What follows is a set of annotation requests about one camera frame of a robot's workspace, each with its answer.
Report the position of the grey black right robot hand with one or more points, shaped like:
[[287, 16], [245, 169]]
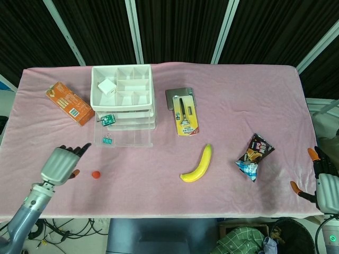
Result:
[[329, 190]]

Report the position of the grey black left robot hand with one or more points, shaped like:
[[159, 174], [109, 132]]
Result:
[[58, 164]]

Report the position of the small orange ball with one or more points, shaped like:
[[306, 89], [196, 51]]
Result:
[[96, 174]]

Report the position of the clear plastic drawer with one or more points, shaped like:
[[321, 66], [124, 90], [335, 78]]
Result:
[[132, 137]]

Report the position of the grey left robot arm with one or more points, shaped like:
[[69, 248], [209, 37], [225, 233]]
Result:
[[23, 219]]

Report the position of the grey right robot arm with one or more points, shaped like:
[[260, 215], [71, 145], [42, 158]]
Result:
[[332, 238]]

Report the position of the white clear drawer organizer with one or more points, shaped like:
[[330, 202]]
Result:
[[121, 79]]

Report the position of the teal binder clip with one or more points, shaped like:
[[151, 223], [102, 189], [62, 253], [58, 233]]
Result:
[[108, 140]]

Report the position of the black waste bin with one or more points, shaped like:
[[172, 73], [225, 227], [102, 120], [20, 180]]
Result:
[[294, 235]]

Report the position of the orange cardboard box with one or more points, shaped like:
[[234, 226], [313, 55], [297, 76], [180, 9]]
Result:
[[69, 101]]

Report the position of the small green toy pack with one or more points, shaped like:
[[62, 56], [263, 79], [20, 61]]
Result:
[[107, 119]]

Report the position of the brown cardboard box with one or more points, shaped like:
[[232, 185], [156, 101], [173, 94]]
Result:
[[260, 227]]

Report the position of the dark snack bag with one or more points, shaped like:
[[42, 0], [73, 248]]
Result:
[[254, 156]]

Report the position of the white charger cube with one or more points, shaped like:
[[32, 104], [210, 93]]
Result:
[[106, 87]]

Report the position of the green plaid cloth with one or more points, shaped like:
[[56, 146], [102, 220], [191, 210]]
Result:
[[238, 240]]

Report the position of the pink fleece tablecloth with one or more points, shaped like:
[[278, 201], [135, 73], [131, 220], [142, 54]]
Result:
[[159, 201]]

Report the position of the yellow banana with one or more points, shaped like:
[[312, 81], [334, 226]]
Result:
[[201, 166]]

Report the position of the yellow razor blister pack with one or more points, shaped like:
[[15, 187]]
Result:
[[189, 124]]

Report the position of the dark grey hard drive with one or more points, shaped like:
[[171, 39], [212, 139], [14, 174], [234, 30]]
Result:
[[177, 92]]

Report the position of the black pleated curtain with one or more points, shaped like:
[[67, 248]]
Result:
[[180, 26]]

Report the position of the white frame post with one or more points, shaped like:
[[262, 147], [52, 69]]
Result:
[[134, 29], [317, 50], [64, 31], [225, 29]]

